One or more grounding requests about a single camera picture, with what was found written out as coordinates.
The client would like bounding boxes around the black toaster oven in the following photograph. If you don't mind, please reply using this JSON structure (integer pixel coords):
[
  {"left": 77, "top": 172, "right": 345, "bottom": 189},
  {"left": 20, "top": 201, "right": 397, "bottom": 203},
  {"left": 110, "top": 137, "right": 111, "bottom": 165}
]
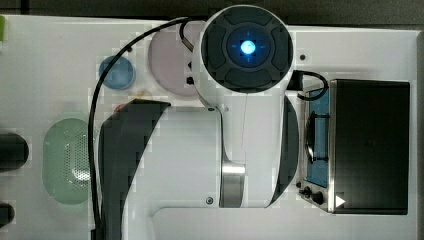
[{"left": 297, "top": 79, "right": 410, "bottom": 215}]

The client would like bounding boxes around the toy strawberry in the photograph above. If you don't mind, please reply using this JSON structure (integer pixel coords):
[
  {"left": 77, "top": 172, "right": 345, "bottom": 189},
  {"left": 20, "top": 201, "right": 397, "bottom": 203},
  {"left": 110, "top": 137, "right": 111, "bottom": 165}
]
[{"left": 114, "top": 104, "right": 125, "bottom": 112}]

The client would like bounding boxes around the lilac round plate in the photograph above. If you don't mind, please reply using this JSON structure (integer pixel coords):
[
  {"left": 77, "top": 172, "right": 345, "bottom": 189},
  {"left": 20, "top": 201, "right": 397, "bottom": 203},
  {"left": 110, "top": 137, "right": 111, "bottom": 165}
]
[{"left": 148, "top": 24, "right": 197, "bottom": 98}]

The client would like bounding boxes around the green perforated strainer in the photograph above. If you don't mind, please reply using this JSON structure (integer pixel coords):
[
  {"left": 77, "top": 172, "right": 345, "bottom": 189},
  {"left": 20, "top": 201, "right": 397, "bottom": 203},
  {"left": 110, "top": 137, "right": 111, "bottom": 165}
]
[{"left": 42, "top": 118, "right": 90, "bottom": 205}]

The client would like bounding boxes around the blue bowl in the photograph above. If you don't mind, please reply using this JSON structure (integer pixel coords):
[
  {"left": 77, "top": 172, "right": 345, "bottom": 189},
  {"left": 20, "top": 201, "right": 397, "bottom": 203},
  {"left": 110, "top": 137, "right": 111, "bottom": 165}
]
[{"left": 103, "top": 57, "right": 136, "bottom": 90}]

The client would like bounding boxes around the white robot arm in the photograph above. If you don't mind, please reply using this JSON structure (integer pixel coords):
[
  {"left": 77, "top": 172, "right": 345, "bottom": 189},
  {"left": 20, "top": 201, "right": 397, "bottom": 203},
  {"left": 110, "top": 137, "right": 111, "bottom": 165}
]
[{"left": 94, "top": 5, "right": 299, "bottom": 240}]

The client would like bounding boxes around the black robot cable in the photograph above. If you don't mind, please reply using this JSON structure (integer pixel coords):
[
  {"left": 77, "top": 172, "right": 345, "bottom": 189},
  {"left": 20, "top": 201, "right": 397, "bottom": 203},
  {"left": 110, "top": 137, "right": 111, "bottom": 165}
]
[{"left": 87, "top": 17, "right": 191, "bottom": 240}]

